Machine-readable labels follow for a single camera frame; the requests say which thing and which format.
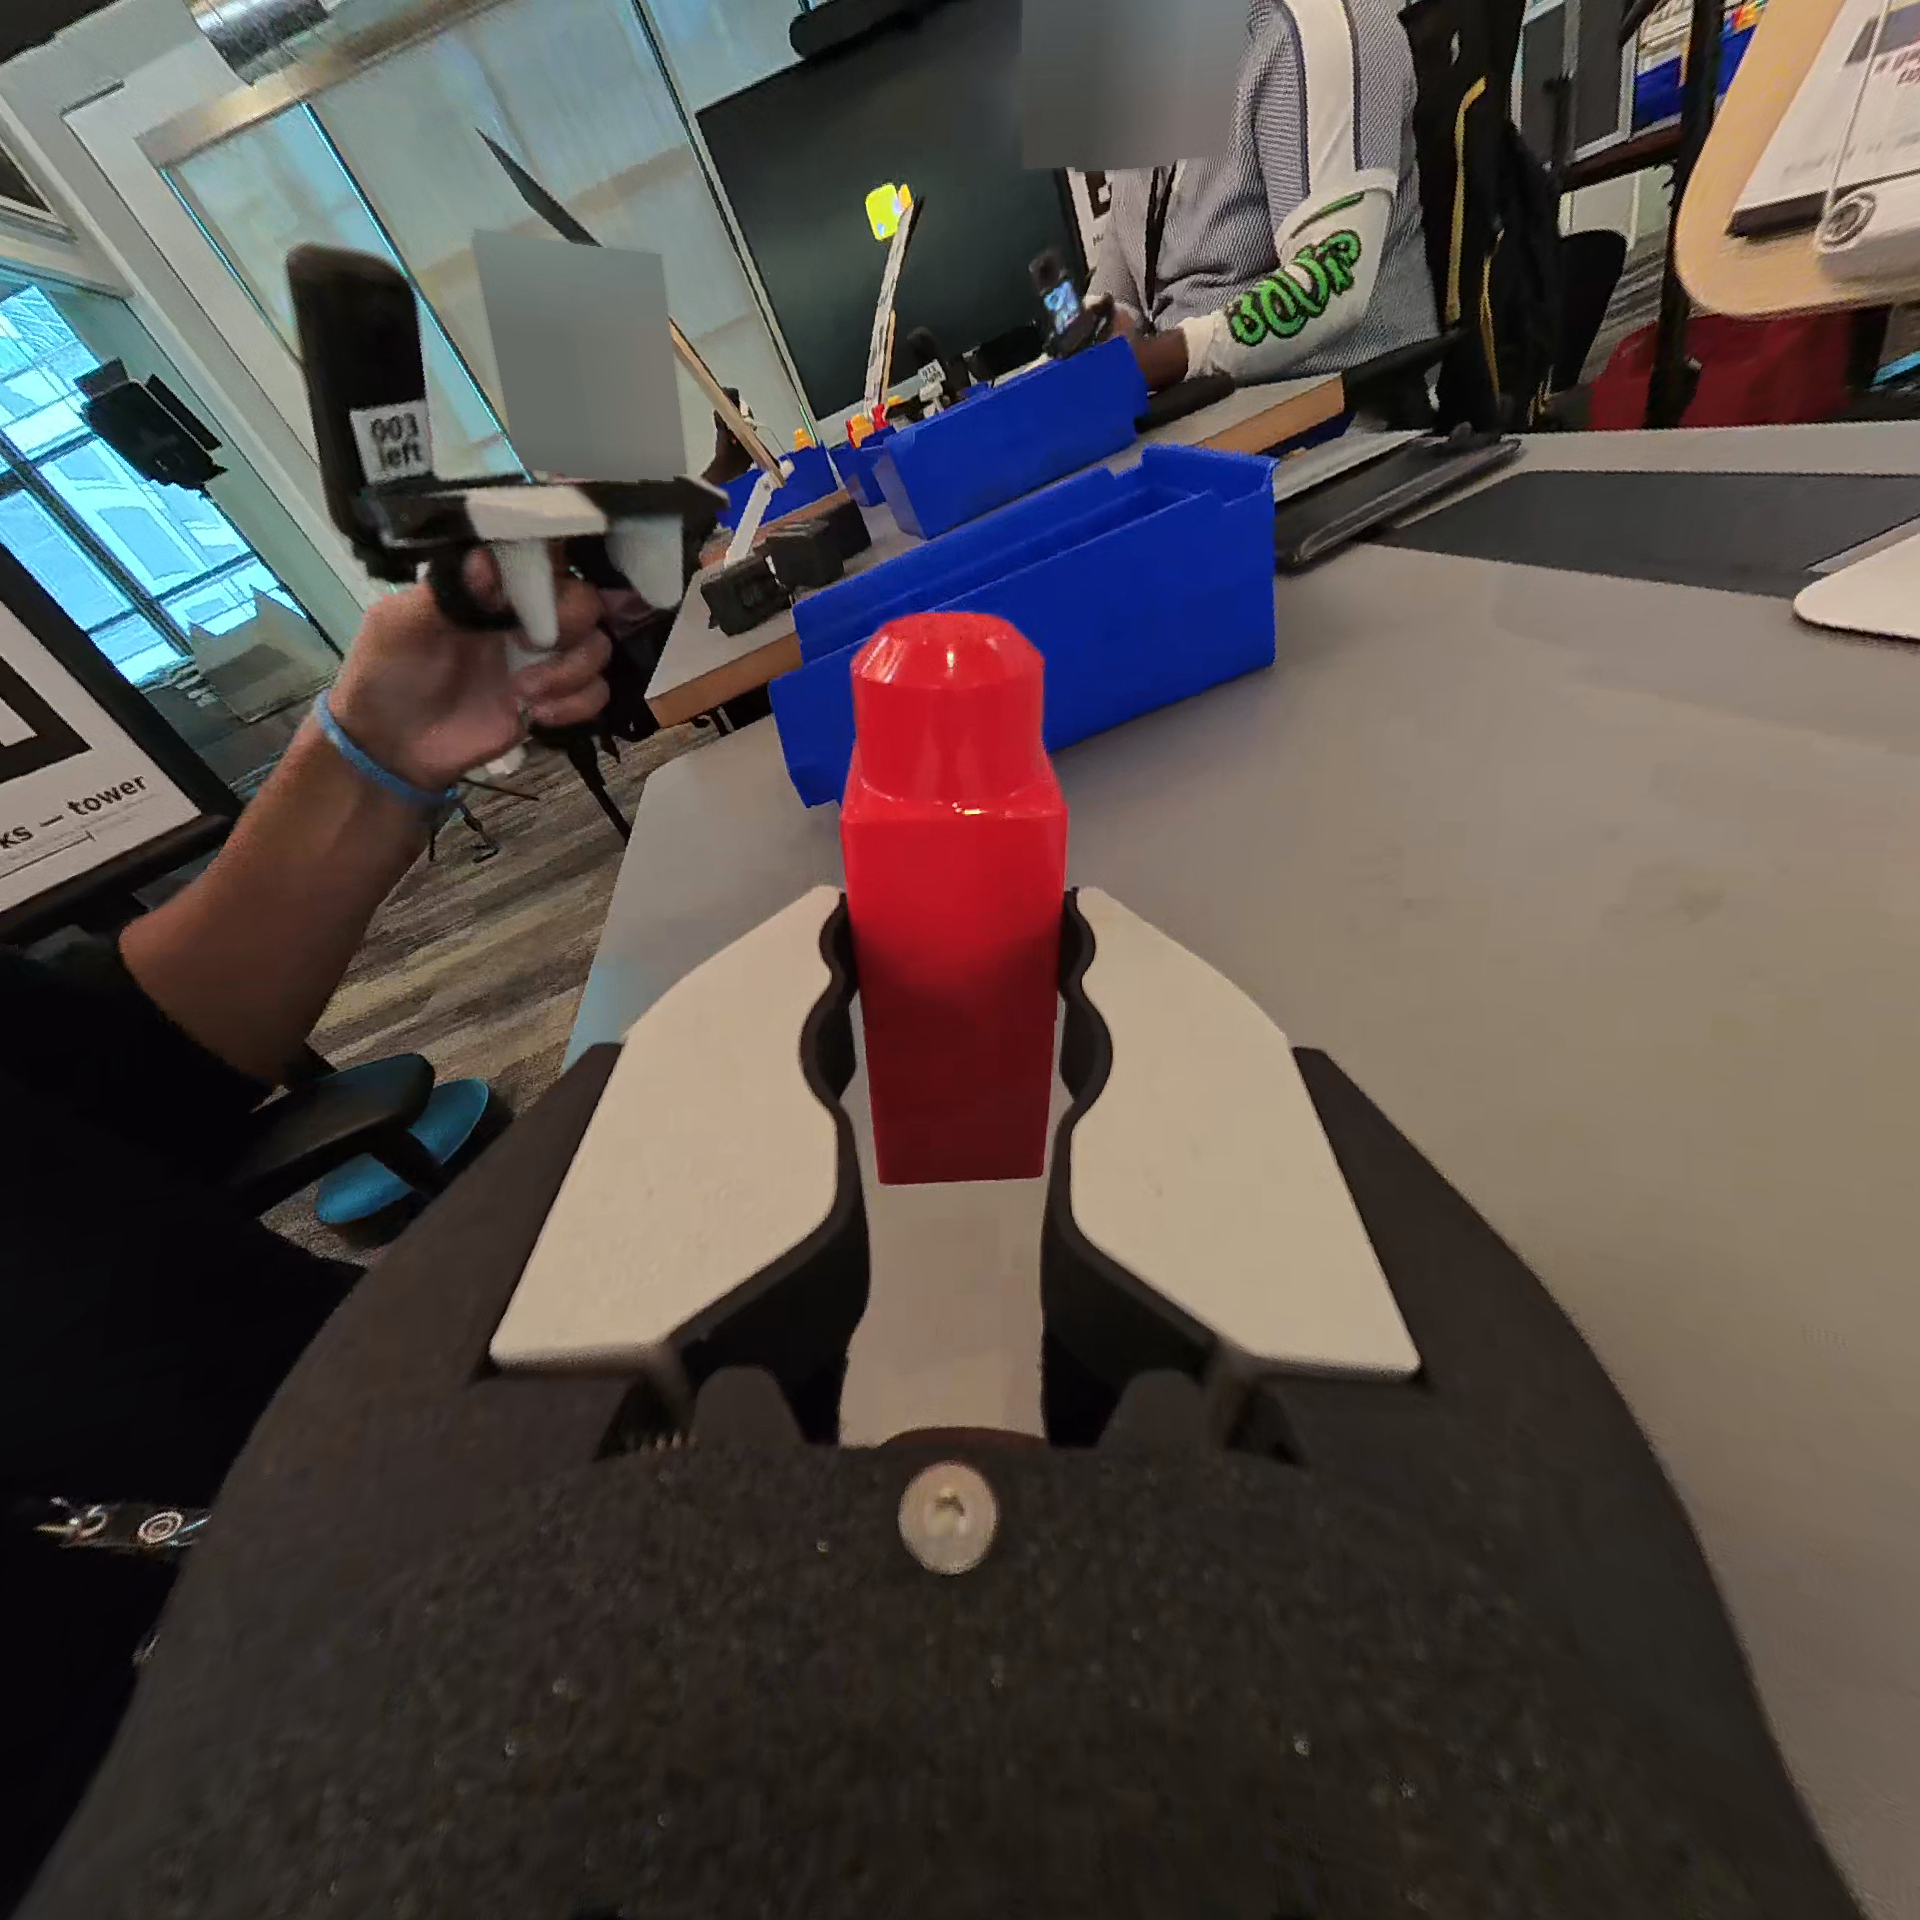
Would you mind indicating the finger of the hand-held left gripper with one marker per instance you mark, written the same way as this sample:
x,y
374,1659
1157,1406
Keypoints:
x,y
544,517

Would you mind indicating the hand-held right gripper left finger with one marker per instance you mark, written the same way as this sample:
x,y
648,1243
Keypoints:
x,y
682,1184

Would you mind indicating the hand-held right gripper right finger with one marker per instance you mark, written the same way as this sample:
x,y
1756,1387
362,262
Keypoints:
x,y
1213,1184

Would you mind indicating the red mega block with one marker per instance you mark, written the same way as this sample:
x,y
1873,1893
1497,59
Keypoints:
x,y
954,838
954,1075

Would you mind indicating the blue plastic bin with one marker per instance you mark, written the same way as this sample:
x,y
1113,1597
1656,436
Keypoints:
x,y
1020,436
1136,605
782,489

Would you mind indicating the person's left forearm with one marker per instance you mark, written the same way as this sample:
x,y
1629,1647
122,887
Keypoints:
x,y
248,915

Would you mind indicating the person's left hand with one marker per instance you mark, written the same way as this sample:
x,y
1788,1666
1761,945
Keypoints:
x,y
407,687

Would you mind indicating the black mounted box device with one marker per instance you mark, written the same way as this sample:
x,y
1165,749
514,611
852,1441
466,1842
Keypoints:
x,y
148,421

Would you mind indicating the small black device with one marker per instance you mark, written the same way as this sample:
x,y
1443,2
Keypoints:
x,y
782,575

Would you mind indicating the black pole round base stand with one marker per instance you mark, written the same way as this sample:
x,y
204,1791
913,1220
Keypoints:
x,y
451,1121

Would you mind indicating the blue wristband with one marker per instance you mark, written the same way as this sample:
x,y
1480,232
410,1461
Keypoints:
x,y
362,757

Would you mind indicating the black framed marker sign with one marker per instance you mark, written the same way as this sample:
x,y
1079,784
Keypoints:
x,y
73,838

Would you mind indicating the person's torso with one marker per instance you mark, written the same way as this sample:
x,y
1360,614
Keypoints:
x,y
85,1354

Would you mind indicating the black folder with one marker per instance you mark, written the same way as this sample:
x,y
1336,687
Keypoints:
x,y
1374,502

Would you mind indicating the white paper sheets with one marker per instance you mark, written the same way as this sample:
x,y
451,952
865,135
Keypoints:
x,y
1336,457

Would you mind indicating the dark grey desk mat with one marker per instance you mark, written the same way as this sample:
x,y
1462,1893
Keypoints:
x,y
1647,520

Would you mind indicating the red bag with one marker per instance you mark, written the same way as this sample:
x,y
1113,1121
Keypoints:
x,y
1727,375

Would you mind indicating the black backpack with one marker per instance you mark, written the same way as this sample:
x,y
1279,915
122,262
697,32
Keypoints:
x,y
1492,224

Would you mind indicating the instruction sheet on white stand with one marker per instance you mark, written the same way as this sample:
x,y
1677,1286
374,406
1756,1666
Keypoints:
x,y
1736,253

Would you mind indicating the large black wall screen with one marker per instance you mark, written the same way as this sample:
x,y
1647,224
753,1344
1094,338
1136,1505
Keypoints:
x,y
798,224

